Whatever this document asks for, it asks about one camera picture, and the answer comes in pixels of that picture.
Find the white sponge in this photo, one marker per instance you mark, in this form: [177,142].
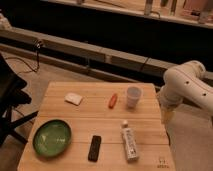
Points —
[73,98]

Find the black remote control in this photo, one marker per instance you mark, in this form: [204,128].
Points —
[94,148]

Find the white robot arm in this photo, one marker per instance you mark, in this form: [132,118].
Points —
[184,81]

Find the green bowl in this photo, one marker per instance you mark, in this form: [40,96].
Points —
[52,138]

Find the white glue bottle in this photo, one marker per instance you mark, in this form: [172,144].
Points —
[130,146]

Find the wooden table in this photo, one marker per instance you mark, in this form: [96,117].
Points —
[93,117]

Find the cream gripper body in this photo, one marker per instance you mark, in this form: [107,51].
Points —
[167,114]

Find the black office chair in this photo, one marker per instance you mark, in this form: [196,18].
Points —
[11,95]

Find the white ceramic cup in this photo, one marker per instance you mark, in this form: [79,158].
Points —
[133,96]

